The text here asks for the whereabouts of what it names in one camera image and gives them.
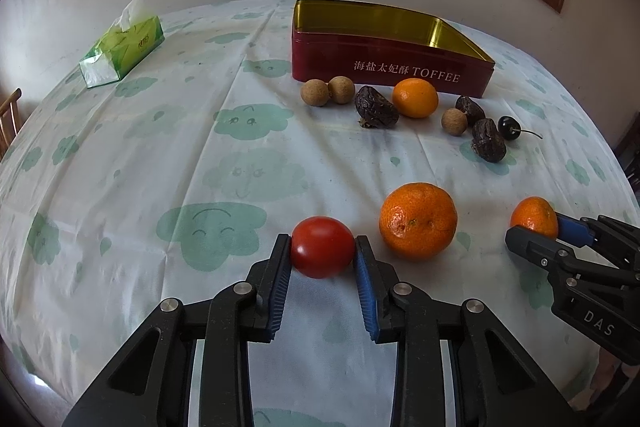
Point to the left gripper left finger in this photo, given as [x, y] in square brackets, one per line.
[148, 381]

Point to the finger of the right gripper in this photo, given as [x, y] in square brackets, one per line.
[614, 240]
[560, 259]

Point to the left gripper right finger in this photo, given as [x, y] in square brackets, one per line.
[495, 381]

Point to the small mandarin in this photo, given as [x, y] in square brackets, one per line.
[537, 215]

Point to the dark cherry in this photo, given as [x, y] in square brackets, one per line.
[510, 129]

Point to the large orange mandarin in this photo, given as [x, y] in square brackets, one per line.
[418, 221]

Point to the red tomato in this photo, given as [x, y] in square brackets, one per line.
[321, 247]

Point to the large dried date right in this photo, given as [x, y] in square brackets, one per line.
[487, 142]

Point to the large dried date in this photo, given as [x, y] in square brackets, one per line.
[487, 142]
[374, 110]

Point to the small dried date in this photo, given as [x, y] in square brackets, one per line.
[472, 111]

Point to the longan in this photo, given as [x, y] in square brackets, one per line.
[454, 122]
[315, 92]
[341, 90]

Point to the cloud print tablecloth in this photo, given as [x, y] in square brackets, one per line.
[174, 181]

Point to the small orange by tin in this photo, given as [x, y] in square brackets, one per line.
[415, 98]

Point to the large dried date left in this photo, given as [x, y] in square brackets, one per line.
[374, 110]

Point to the wooden chair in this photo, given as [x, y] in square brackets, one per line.
[10, 121]

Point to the left longan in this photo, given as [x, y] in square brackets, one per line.
[315, 92]

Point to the red toffee tin box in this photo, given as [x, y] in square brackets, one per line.
[382, 45]

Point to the green tissue pack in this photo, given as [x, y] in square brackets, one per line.
[133, 36]

